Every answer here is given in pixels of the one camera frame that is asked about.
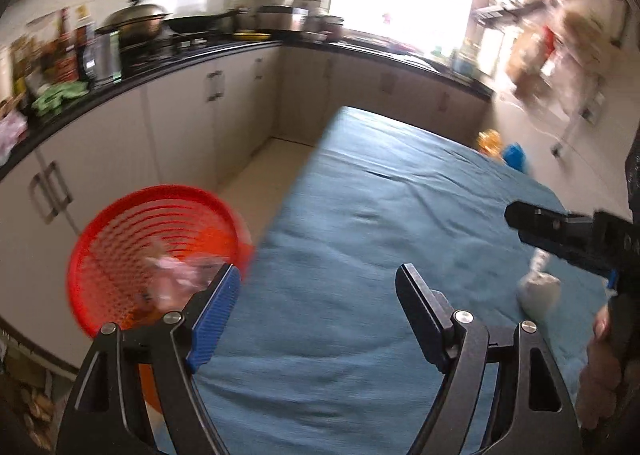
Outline blue plastic bag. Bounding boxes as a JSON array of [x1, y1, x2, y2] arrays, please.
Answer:
[[502, 144, 527, 172]]

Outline black kitchen countertop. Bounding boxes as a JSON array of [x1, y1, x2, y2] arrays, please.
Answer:
[[0, 32, 496, 181]]

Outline person's right hand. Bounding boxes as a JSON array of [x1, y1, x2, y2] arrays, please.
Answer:
[[577, 305, 627, 429]]

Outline metal wall rack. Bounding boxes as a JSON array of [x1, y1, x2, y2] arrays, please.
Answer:
[[472, 0, 628, 18]]

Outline hanging plastic bags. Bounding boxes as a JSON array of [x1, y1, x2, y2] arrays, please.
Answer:
[[505, 0, 603, 122]]

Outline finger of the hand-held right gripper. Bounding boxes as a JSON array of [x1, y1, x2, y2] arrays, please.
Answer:
[[505, 202, 596, 236], [517, 231, 618, 291]]

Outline green cloth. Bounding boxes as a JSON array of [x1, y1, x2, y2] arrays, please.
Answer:
[[31, 80, 92, 117]]

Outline white wall power strip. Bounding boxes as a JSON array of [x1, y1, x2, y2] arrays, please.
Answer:
[[582, 90, 604, 124]]

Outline steel wok with lid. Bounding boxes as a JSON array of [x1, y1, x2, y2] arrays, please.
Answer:
[[97, 0, 173, 43]]

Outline beige kitchen cabinets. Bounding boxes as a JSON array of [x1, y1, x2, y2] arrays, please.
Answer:
[[0, 42, 493, 371]]

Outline steel rice cooker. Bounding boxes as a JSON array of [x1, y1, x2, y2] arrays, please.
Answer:
[[257, 4, 309, 32]]

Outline person's dark patterned clothing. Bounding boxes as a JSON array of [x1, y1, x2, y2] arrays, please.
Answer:
[[622, 128, 640, 227]]

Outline white small bottle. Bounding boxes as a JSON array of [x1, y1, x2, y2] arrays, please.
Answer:
[[529, 249, 552, 277]]

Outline black power cable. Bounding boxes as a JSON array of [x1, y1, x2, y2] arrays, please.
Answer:
[[550, 75, 587, 157]]

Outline black frying pan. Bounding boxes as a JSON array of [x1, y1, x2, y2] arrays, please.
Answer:
[[165, 10, 241, 34]]

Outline clear glass pitcher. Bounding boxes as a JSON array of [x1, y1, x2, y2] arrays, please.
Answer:
[[92, 32, 122, 84]]

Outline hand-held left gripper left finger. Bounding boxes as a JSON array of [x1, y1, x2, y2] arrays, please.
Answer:
[[55, 262, 241, 455]]

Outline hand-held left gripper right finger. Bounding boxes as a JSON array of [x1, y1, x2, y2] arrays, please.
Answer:
[[395, 262, 583, 455]]

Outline pink cloth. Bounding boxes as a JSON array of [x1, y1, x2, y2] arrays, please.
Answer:
[[0, 112, 29, 163]]

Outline black gas stove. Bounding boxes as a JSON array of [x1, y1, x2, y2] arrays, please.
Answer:
[[120, 32, 228, 77]]

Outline red plastic basket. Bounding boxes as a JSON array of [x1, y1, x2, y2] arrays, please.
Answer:
[[67, 185, 253, 418]]

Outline brown oil bottle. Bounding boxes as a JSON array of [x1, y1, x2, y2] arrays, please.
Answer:
[[52, 8, 81, 86]]

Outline yellow plastic bag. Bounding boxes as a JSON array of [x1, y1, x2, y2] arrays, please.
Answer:
[[477, 129, 503, 159]]

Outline white rolled sock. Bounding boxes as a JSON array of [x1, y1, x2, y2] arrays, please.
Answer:
[[517, 272, 562, 322]]

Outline stacked cooking pots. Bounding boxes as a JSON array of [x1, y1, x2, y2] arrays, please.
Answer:
[[305, 14, 346, 42]]

